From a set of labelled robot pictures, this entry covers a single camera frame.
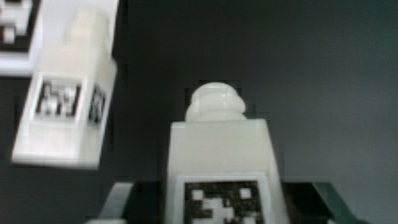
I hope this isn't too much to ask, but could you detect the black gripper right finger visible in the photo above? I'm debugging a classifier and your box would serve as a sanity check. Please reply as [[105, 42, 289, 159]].
[[282, 182, 368, 224]]

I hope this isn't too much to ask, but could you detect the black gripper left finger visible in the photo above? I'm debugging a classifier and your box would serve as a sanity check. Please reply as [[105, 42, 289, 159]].
[[85, 181, 163, 224]]

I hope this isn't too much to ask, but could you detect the white table leg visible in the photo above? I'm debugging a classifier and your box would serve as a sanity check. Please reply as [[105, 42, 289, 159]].
[[165, 82, 289, 224], [10, 6, 117, 169]]

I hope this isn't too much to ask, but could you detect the fiducial marker sheet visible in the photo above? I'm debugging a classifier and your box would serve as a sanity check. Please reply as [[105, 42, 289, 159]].
[[0, 0, 41, 76]]

